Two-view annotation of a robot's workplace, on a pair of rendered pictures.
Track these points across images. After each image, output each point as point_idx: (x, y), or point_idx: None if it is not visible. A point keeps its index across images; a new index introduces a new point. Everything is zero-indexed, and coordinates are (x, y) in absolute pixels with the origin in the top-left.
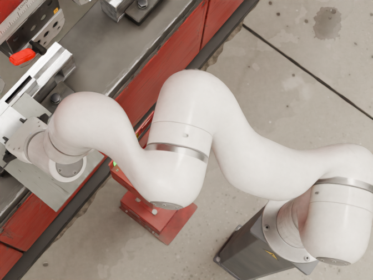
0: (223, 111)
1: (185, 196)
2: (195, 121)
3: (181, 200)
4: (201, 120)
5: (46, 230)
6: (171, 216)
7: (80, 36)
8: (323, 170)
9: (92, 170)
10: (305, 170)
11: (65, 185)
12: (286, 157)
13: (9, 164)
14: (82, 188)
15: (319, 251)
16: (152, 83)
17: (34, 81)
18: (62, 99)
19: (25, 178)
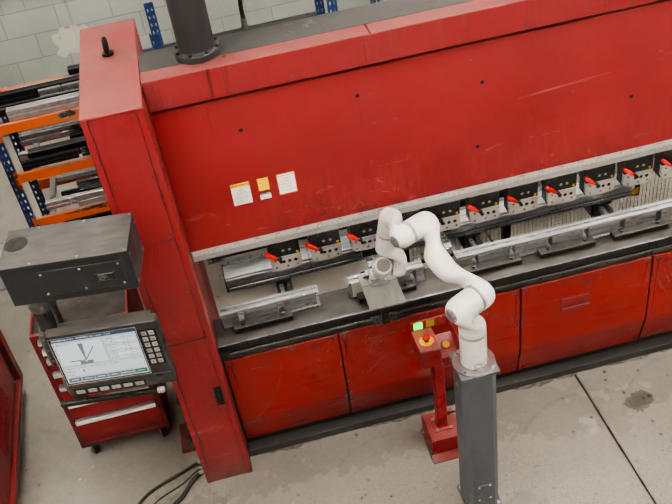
0: (431, 226)
1: (400, 237)
2: (418, 220)
3: (398, 238)
4: (420, 221)
5: (369, 414)
6: (445, 438)
7: None
8: (462, 273)
9: (397, 304)
10: (453, 266)
11: (381, 303)
12: (448, 257)
13: (365, 287)
14: (406, 405)
15: (446, 306)
16: None
17: None
18: (408, 285)
19: (367, 294)
